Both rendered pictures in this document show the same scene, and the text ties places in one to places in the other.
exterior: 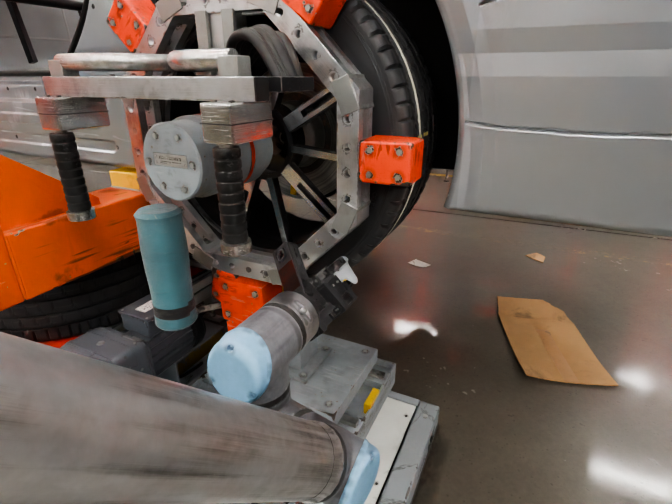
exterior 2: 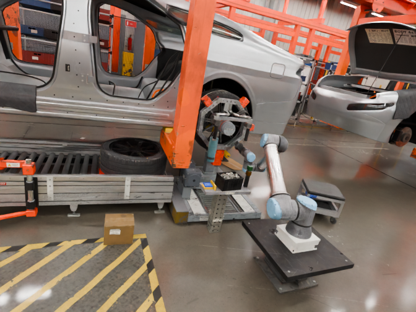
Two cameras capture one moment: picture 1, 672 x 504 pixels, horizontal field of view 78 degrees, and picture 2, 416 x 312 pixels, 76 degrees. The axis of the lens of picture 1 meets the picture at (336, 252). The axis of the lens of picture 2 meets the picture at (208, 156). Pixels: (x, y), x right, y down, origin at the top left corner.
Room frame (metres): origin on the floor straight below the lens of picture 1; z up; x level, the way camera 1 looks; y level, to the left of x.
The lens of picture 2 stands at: (-0.91, 2.34, 1.49)
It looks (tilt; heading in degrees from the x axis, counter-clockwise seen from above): 20 degrees down; 311
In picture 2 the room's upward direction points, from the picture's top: 11 degrees clockwise
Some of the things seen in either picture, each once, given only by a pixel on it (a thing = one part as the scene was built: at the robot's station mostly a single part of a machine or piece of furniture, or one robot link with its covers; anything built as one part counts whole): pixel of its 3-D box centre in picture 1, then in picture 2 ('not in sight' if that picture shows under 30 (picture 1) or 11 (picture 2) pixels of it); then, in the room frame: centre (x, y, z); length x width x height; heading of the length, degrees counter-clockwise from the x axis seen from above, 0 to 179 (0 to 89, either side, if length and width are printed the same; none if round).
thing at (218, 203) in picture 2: not in sight; (216, 210); (0.35, 0.63, 0.21); 0.10 x 0.10 x 0.42; 64
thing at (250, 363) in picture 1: (257, 352); (249, 155); (0.49, 0.11, 0.62); 0.12 x 0.09 x 0.10; 154
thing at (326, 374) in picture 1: (293, 330); (208, 163); (0.99, 0.12, 0.32); 0.40 x 0.30 x 0.28; 64
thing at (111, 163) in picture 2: (73, 261); (134, 158); (1.32, 0.92, 0.39); 0.66 x 0.66 x 0.24
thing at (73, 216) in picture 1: (71, 174); (215, 132); (0.70, 0.45, 0.83); 0.04 x 0.04 x 0.16
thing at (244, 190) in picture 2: not in sight; (225, 188); (0.34, 0.60, 0.44); 0.43 x 0.17 x 0.03; 64
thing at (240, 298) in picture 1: (262, 300); (215, 155); (0.87, 0.18, 0.48); 0.16 x 0.12 x 0.17; 154
